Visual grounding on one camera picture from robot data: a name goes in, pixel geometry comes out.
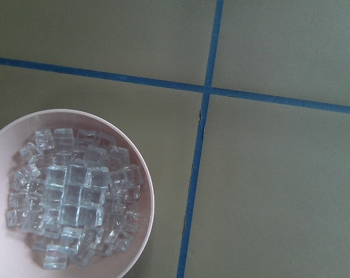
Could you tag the pink bowl of ice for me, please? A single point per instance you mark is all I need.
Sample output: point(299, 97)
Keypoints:
point(76, 197)

